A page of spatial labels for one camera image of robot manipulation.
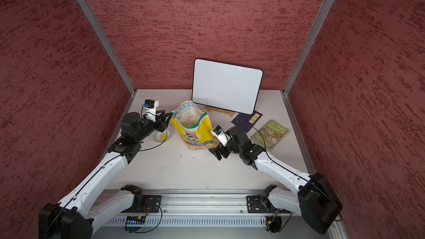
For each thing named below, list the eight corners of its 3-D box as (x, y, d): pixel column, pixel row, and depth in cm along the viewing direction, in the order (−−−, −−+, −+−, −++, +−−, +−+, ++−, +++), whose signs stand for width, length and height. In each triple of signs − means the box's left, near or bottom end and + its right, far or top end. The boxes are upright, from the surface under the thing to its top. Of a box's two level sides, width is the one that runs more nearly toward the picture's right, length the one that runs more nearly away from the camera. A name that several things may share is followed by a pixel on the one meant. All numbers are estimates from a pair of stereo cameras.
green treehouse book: (270, 154, 92) (272, 151, 89) (251, 137, 99) (252, 134, 96) (288, 134, 101) (290, 130, 98) (269, 120, 107) (271, 117, 104)
